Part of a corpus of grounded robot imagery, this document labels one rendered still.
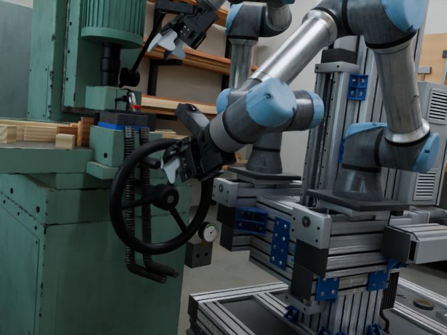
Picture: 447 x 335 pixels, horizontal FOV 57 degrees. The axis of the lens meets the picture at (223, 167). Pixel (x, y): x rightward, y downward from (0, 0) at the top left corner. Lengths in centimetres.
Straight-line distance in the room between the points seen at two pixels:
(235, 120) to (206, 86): 393
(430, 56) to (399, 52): 310
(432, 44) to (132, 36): 331
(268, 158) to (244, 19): 54
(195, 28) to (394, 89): 54
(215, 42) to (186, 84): 61
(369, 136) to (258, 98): 66
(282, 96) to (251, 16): 99
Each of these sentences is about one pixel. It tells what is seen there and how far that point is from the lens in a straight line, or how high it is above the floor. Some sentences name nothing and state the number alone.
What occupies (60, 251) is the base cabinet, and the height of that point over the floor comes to 64.
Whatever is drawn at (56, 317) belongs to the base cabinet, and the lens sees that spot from 119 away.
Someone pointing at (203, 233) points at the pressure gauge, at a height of 66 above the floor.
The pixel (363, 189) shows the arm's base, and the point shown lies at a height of 85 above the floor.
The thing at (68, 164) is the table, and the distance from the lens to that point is 108.
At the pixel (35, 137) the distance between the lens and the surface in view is 121.
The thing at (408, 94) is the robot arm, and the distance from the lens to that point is 113.
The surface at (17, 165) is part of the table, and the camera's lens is 104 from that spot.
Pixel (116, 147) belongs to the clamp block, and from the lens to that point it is 102.
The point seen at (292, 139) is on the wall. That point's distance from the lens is 475.
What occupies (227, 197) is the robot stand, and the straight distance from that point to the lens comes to 157.
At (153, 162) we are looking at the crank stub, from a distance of 90.
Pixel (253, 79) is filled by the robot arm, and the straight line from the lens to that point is 87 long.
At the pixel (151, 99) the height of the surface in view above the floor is 111.
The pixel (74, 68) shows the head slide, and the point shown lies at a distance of 135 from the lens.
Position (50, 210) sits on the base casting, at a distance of 109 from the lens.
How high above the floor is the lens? 101
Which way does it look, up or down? 7 degrees down
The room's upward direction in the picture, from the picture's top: 6 degrees clockwise
